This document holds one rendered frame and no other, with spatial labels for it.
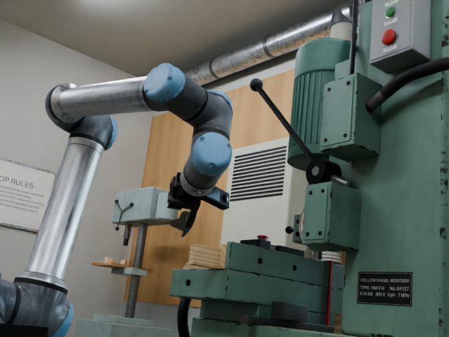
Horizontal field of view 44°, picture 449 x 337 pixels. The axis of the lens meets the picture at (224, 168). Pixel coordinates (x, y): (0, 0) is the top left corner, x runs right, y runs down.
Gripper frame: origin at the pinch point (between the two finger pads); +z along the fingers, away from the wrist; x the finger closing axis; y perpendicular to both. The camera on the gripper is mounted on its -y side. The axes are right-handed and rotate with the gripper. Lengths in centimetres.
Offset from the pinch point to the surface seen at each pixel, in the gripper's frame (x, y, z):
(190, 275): 27.1, 3.3, -28.2
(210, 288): 31.2, 0.3, -34.8
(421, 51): -7, -27, -74
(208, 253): 25.5, 2.3, -38.8
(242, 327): 38, -7, -33
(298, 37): -170, -78, 96
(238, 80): -183, -60, 166
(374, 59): -9, -21, -68
